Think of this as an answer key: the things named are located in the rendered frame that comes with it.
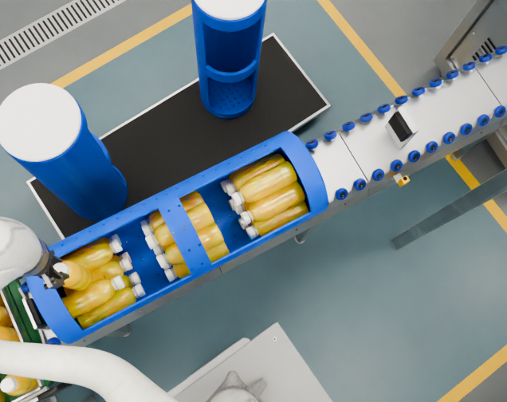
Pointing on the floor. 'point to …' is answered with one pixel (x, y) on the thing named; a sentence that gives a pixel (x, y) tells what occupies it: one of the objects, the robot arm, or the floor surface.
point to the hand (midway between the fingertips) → (56, 269)
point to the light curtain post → (463, 204)
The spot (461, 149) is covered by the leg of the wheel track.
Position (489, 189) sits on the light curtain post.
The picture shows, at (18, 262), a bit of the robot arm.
